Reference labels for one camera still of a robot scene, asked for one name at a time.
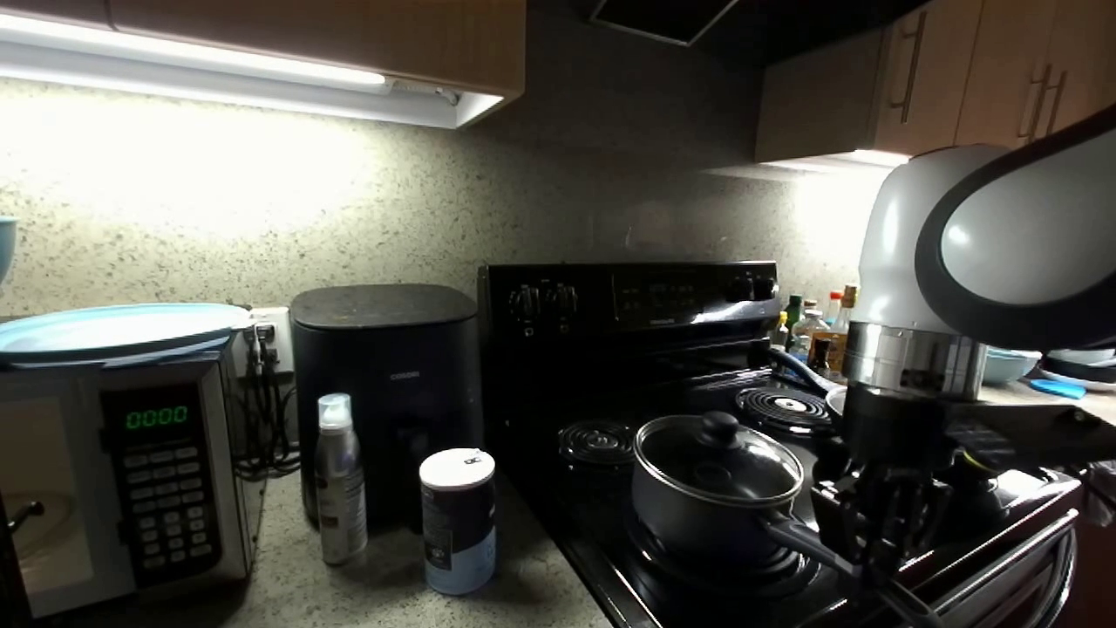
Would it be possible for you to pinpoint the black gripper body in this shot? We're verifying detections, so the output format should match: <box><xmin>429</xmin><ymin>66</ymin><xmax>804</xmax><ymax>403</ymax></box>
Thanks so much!
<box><xmin>811</xmin><ymin>383</ymin><xmax>954</xmax><ymax>559</ymax></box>

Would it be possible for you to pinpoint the black pot with glass lid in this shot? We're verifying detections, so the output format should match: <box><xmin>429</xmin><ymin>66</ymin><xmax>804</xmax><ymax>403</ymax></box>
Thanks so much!
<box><xmin>626</xmin><ymin>412</ymin><xmax>937</xmax><ymax>628</ymax></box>

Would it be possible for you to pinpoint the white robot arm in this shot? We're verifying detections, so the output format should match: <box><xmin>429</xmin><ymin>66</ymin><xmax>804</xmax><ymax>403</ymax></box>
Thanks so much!
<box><xmin>841</xmin><ymin>110</ymin><xmax>1116</xmax><ymax>564</ymax></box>

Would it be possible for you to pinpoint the black frying pan with lid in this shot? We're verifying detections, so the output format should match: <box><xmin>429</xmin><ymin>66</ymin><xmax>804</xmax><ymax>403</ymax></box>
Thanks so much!
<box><xmin>736</xmin><ymin>348</ymin><xmax>832</xmax><ymax>448</ymax></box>

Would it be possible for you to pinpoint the light blue bowl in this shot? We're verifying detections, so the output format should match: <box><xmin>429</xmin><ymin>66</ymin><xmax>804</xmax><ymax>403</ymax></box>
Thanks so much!
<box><xmin>982</xmin><ymin>348</ymin><xmax>1039</xmax><ymax>383</ymax></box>

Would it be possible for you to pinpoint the rear left coil burner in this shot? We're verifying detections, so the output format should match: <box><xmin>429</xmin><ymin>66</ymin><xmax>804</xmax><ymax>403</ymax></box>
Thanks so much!
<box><xmin>555</xmin><ymin>424</ymin><xmax>633</xmax><ymax>466</ymax></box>

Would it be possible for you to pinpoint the black electric stove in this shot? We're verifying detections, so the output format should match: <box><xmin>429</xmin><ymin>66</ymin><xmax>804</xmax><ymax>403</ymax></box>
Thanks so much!
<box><xmin>479</xmin><ymin>262</ymin><xmax>1082</xmax><ymax>628</ymax></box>

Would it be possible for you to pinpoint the wooden upper cabinet right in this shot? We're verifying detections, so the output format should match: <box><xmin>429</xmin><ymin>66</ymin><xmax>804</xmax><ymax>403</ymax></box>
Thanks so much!
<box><xmin>753</xmin><ymin>0</ymin><xmax>1116</xmax><ymax>160</ymax></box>

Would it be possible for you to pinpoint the blue white salt canister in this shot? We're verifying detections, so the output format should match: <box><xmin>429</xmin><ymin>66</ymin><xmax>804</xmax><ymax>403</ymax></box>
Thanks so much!
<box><xmin>418</xmin><ymin>448</ymin><xmax>497</xmax><ymax>596</ymax></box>

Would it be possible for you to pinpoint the black air fryer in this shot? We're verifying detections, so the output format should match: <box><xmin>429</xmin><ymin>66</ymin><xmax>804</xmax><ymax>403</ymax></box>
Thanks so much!
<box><xmin>290</xmin><ymin>284</ymin><xmax>486</xmax><ymax>534</ymax></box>

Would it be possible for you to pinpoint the black range hood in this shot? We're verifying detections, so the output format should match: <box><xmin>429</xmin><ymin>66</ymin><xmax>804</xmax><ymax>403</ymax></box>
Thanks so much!
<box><xmin>580</xmin><ymin>0</ymin><xmax>929</xmax><ymax>63</ymax></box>

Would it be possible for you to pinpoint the white spray can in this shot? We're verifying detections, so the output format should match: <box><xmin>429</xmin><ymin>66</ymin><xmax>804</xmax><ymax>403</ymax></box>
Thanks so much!
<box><xmin>315</xmin><ymin>390</ymin><xmax>367</xmax><ymax>564</ymax></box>

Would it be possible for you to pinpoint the silver microwave oven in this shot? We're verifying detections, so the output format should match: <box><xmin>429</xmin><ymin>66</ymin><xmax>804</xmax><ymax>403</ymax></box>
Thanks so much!
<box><xmin>0</xmin><ymin>342</ymin><xmax>266</xmax><ymax>623</ymax></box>

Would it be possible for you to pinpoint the under cabinet light strip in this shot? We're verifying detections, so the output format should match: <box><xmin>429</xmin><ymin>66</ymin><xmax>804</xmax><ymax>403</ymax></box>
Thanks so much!
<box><xmin>0</xmin><ymin>6</ymin><xmax>505</xmax><ymax>131</ymax></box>

